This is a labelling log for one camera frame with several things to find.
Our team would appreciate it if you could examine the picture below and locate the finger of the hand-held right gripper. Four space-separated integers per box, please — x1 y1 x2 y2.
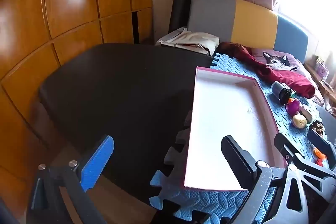
307 130 336 163
274 133 300 165

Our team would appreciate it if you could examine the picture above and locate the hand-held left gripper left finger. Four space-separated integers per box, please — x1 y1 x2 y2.
26 134 114 224

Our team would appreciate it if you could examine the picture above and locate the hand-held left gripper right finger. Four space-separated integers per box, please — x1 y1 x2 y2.
221 135 309 224

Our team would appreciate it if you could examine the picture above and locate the orange ridged toy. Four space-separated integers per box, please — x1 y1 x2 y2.
314 148 327 160

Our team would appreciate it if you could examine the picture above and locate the yellow potato toy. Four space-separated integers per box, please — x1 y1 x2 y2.
292 114 307 128

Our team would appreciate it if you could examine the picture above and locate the purple perforated toy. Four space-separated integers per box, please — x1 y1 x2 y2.
286 98 301 117

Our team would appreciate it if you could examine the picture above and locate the pink rimmed white tray box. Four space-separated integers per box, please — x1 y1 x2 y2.
183 66 286 191

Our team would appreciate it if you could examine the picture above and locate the dark grey black container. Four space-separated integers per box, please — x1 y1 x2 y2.
270 81 292 105

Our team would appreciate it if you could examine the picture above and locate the blue foam mat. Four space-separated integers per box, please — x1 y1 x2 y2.
150 52 331 224

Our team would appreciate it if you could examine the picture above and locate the pink duvet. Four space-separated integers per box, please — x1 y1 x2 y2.
297 61 328 109

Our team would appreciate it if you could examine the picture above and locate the wooden side table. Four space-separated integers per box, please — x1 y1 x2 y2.
306 61 336 109

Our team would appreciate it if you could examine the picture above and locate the dark red blanket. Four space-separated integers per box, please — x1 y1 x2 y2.
236 47 315 98

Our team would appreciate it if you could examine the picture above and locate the purple box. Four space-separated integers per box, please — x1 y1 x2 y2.
315 56 330 76

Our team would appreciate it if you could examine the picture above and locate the cat print pillow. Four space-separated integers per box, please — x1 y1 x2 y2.
251 48 305 72

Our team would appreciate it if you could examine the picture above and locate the dark red pillow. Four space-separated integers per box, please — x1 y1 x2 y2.
215 42 254 59

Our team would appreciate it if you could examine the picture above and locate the beige bag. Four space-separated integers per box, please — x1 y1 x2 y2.
155 27 220 58

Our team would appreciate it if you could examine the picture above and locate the grey yellow blue headboard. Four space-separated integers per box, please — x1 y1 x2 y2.
187 0 309 64

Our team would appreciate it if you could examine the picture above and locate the black rolled mat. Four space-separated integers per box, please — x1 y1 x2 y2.
168 0 196 34

